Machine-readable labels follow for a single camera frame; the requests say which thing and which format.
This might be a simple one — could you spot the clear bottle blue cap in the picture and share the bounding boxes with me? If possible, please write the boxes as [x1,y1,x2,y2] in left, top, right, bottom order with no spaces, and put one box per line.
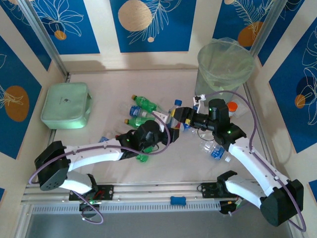
[166,99,183,126]

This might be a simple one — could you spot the green plastic bottle yellow cap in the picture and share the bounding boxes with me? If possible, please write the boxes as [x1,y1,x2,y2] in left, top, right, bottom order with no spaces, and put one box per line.
[131,94,159,112]
[135,146,153,164]
[123,116,157,128]

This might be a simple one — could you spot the translucent grey plastic bin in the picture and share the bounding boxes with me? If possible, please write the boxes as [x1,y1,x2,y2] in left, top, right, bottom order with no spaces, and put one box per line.
[194,68,242,105]

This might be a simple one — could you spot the clear bin with green liner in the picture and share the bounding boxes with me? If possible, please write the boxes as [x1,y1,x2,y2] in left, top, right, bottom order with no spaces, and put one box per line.
[197,37,256,93]

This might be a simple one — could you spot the orange cap pill bottle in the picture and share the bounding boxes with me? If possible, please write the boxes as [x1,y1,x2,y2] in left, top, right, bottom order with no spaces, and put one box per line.
[227,101,239,118]

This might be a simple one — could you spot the clear plastic cup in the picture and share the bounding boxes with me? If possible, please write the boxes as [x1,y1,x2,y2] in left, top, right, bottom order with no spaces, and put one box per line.
[232,100,249,118]

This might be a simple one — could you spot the squashed clear bottle blue label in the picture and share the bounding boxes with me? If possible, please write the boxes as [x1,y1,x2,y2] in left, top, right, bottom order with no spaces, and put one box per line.
[129,105,156,119]

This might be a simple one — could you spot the blue bone-shaped object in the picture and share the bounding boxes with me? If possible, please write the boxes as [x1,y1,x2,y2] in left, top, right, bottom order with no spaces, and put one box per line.
[170,195,186,206]

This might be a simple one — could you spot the mint green zip pouch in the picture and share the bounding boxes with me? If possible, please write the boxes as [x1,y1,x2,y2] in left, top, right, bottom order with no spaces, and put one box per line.
[40,82,93,130]

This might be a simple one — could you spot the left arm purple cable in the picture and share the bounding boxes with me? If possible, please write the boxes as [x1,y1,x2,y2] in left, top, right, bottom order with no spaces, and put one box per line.
[28,113,171,225]

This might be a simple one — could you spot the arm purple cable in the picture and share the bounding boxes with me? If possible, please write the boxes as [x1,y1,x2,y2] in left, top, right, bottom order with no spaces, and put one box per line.
[202,90,307,233]
[28,113,171,225]

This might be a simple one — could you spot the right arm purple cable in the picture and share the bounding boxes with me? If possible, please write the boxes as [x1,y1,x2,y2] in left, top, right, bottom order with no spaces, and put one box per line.
[202,90,307,233]

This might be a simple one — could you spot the aluminium frame rail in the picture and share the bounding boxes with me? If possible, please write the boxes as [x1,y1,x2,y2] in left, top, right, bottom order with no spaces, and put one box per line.
[21,182,263,205]

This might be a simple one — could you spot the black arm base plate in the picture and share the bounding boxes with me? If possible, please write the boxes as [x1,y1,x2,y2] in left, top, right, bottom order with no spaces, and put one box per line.
[68,184,114,202]
[201,182,246,199]

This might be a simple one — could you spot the grey slotted cable duct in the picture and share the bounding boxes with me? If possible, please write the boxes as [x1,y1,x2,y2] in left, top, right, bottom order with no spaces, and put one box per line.
[31,201,221,214]

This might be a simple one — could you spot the black base electronics bracket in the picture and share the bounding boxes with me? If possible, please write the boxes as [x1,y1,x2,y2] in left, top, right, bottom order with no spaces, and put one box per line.
[219,199,245,217]
[78,199,101,219]

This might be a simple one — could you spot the aluminium corner post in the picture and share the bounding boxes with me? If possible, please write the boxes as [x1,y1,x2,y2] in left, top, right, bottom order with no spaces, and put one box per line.
[17,0,70,77]
[249,0,290,58]

